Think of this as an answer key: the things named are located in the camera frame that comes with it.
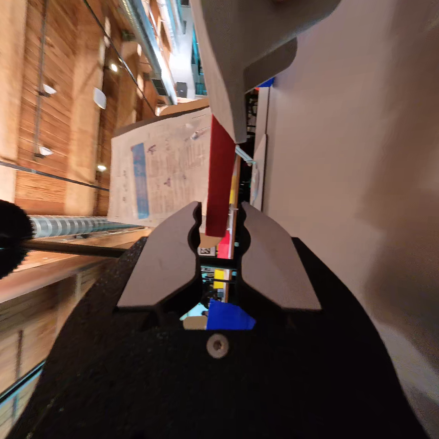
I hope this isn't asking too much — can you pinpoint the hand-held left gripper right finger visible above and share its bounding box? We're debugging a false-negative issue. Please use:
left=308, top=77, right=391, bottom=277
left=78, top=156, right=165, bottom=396
left=237, top=201, right=323, bottom=316

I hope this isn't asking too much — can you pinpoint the printed instruction sheet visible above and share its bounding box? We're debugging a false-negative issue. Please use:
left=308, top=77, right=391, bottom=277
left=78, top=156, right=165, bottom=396
left=108, top=106, right=213, bottom=228

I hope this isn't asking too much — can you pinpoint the red rectangular block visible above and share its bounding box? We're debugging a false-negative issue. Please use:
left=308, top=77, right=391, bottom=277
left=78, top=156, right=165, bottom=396
left=205, top=115, right=237, bottom=238

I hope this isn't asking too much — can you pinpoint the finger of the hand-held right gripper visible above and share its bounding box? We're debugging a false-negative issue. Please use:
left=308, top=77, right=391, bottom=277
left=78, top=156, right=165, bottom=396
left=190, top=0, right=343, bottom=145
left=244, top=37, right=298, bottom=93

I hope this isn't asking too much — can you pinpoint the ribbed silver duct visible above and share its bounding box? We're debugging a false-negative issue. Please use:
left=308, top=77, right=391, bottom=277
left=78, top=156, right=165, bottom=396
left=29, top=214, right=138, bottom=238

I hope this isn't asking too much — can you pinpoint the wooden document stand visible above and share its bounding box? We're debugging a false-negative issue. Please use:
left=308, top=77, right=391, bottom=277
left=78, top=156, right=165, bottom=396
left=108, top=86, right=270, bottom=230

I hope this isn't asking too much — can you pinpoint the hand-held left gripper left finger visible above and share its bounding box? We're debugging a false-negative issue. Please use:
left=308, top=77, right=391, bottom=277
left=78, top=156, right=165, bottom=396
left=117, top=201, right=203, bottom=318

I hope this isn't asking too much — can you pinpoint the black metal pole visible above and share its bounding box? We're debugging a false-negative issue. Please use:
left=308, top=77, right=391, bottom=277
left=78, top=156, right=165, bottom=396
left=0, top=200, right=127, bottom=279

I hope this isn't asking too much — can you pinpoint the blue plastic bin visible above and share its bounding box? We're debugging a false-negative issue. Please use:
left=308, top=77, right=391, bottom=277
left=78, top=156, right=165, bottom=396
left=206, top=298, right=257, bottom=330

